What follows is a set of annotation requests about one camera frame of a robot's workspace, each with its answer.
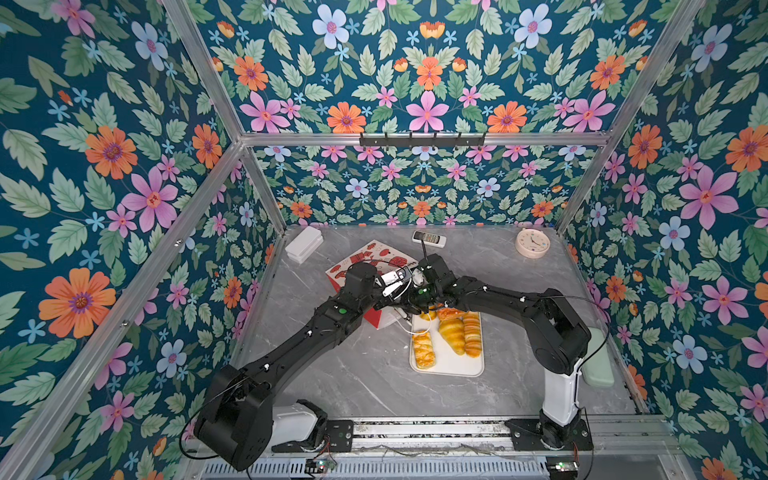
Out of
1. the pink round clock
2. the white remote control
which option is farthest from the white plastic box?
the pink round clock

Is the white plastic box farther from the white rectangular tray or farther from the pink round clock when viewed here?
the pink round clock

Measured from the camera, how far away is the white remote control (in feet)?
3.83

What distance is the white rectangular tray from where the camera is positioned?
2.80 feet

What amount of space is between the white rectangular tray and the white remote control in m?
0.34

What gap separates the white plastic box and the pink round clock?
0.78m

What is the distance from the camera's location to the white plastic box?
43.3 inches

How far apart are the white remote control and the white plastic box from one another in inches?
14.9

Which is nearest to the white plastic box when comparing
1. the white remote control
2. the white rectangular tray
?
the white remote control

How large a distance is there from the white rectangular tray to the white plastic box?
50cm

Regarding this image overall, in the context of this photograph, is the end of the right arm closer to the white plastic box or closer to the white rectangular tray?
the white rectangular tray

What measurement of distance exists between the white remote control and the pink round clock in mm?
288

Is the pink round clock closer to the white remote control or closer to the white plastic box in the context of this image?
the white remote control

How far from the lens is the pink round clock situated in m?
1.12

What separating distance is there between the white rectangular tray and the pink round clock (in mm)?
454
